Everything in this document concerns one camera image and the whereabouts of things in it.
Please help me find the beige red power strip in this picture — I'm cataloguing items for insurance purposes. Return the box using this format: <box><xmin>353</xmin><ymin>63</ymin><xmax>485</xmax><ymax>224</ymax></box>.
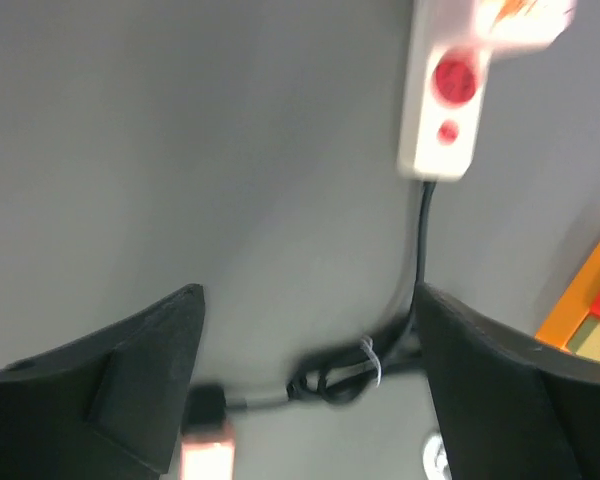
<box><xmin>397</xmin><ymin>0</ymin><xmax>491</xmax><ymax>182</ymax></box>

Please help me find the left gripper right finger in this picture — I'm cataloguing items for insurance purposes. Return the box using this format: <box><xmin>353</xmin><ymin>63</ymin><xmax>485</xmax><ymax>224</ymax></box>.
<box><xmin>414</xmin><ymin>284</ymin><xmax>600</xmax><ymax>479</ymax></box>

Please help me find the salmon pink plug adapter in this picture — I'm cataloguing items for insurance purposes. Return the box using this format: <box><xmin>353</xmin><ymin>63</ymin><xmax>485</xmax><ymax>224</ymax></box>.
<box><xmin>179</xmin><ymin>423</ymin><xmax>236</xmax><ymax>480</ymax></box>

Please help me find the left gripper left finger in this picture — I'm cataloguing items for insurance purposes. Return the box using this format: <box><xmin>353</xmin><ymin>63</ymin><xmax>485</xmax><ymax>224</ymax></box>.
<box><xmin>0</xmin><ymin>284</ymin><xmax>205</xmax><ymax>479</ymax></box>

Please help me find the yellow cube charger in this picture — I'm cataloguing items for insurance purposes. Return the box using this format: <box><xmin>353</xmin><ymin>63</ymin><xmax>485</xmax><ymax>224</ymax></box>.
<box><xmin>567</xmin><ymin>316</ymin><xmax>600</xmax><ymax>363</ymax></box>

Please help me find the black power strip cord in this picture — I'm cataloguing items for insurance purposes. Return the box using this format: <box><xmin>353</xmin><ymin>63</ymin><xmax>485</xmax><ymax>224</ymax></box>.
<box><xmin>187</xmin><ymin>180</ymin><xmax>439</xmax><ymax>431</ymax></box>

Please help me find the orange power strip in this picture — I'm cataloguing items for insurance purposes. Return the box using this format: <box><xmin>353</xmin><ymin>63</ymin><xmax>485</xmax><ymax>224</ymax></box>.
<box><xmin>535</xmin><ymin>240</ymin><xmax>600</xmax><ymax>353</ymax></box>

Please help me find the pink cube adapter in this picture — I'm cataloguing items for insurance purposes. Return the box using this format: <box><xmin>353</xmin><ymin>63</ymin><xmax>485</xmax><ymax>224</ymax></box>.
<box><xmin>475</xmin><ymin>0</ymin><xmax>578</xmax><ymax>57</ymax></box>

